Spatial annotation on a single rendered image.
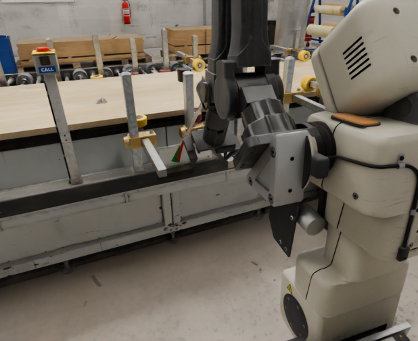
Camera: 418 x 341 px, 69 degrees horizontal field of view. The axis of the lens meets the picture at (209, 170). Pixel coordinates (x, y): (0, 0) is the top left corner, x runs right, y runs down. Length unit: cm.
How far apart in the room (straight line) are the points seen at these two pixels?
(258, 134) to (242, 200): 163
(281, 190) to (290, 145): 7
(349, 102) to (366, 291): 41
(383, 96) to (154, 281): 157
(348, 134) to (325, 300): 36
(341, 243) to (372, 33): 37
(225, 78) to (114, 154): 113
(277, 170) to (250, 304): 135
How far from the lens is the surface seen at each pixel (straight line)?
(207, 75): 66
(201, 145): 75
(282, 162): 44
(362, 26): 51
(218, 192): 194
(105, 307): 179
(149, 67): 282
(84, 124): 146
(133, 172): 140
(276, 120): 47
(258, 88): 51
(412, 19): 54
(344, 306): 74
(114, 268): 195
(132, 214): 183
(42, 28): 841
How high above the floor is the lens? 139
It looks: 30 degrees down
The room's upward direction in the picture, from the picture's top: straight up
